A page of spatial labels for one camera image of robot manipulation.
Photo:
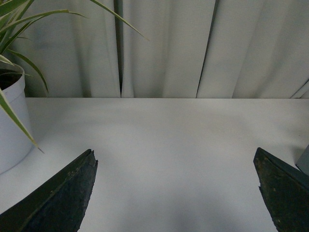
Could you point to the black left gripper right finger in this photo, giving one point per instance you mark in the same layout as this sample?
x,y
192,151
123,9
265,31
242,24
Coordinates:
x,y
285,192

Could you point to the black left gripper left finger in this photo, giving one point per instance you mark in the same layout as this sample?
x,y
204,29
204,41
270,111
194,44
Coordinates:
x,y
59,204

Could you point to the white curtain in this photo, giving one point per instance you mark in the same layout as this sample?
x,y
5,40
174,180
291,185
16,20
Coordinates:
x,y
170,49

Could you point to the gray box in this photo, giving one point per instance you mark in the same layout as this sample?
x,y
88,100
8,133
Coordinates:
x,y
303,162

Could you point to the white plant pot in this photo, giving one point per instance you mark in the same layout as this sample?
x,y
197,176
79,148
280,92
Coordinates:
x,y
14,144

